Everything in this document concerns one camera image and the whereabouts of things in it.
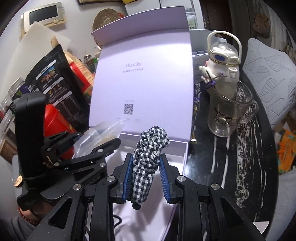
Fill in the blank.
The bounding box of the black coffee pouch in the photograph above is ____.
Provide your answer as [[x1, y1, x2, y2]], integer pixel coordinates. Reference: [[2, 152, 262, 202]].
[[25, 44, 89, 132]]

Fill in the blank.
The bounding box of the clear glass mug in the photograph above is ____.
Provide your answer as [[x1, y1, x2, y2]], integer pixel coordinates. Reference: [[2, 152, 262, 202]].
[[207, 76, 259, 138]]

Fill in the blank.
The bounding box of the black white gingham scrunchie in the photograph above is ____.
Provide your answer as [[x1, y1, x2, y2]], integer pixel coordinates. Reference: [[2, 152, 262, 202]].
[[131, 126, 170, 210]]

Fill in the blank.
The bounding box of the red canister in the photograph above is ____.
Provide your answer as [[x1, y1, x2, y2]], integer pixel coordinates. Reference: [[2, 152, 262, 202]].
[[44, 104, 77, 160]]

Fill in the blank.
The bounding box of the near light blue cushioned chair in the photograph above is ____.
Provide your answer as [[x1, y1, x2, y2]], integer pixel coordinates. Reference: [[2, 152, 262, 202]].
[[242, 38, 295, 129]]

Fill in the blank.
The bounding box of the wall intercom panel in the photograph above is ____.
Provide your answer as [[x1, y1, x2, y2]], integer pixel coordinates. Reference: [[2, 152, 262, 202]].
[[20, 2, 66, 33]]

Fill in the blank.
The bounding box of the white foam board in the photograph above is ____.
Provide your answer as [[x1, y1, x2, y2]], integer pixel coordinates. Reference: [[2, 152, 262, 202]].
[[6, 22, 71, 83]]

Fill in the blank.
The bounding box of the woven straw fan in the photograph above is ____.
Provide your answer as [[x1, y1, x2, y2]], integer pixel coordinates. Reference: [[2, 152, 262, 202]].
[[92, 8, 125, 49]]

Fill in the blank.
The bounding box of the white water bottle with handle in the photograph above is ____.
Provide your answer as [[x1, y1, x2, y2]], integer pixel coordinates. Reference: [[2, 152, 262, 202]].
[[199, 31, 242, 99]]

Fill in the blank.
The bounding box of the dark label plastic jar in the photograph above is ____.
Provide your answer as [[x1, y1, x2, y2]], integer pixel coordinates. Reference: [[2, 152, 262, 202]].
[[1, 77, 30, 118]]

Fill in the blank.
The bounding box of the lavender gift box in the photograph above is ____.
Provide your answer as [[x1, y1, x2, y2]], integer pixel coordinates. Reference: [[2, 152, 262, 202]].
[[85, 5, 197, 241]]

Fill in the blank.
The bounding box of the clear plastic bag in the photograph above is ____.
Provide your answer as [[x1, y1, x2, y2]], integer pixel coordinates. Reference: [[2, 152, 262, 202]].
[[72, 119, 126, 158]]

